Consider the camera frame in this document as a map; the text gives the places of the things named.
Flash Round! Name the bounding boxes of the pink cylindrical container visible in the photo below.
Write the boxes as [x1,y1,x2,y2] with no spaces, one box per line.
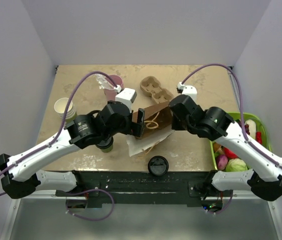
[101,75,124,101]

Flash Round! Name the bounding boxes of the green cabbage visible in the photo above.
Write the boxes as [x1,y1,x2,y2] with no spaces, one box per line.
[225,158,248,172]

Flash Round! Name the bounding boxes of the red chili pepper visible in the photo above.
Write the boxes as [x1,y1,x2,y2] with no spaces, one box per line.
[255,131,263,145]

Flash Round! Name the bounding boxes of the red apple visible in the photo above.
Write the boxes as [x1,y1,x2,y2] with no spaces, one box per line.
[223,147,238,159]

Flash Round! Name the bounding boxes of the white radish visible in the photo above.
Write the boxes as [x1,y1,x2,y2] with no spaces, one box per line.
[244,119,257,136]

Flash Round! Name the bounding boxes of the red grape bunch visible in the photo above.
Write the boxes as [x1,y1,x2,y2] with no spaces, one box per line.
[244,123,250,135]

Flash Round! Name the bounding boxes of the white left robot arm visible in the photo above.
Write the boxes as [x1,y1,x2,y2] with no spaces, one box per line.
[0,101,145,199]

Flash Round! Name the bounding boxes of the brown paper bag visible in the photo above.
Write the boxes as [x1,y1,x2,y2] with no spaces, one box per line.
[125,101,177,158]

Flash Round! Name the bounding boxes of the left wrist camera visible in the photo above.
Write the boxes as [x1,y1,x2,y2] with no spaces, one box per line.
[115,88,137,112]

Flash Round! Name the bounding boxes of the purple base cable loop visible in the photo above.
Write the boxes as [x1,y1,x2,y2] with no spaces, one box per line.
[65,187,117,221]

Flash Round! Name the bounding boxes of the green paper coffee cup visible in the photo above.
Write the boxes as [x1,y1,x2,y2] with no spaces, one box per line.
[96,143,113,153]

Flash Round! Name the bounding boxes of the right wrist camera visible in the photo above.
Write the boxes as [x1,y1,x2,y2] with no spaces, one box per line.
[176,82,198,102]

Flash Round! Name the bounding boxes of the green plastic basket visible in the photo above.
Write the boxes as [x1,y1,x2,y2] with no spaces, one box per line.
[209,112,272,170]

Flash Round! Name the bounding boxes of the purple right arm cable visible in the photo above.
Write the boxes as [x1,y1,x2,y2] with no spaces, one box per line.
[179,63,282,180]

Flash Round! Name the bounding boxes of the black table front rail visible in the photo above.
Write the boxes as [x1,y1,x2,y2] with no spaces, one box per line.
[52,170,219,208]

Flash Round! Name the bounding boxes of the stack of black cup lids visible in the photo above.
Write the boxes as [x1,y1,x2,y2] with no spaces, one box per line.
[147,155,169,177]

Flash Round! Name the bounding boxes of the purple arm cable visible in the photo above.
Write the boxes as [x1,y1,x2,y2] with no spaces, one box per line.
[0,71,121,199]
[179,63,282,180]

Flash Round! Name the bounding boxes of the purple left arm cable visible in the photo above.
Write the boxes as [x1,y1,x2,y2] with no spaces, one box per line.
[0,71,121,199]

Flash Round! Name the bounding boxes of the wrapped white straws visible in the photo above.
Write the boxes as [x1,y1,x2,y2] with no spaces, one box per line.
[95,74,114,90]

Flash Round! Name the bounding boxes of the purple onion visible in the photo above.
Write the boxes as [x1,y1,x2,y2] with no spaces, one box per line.
[215,154,229,171]

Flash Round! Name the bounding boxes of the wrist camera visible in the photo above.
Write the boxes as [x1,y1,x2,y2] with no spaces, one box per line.
[176,82,198,102]
[115,88,137,112]

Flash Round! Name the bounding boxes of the black cup lid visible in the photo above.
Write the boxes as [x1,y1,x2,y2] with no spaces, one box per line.
[95,137,114,147]

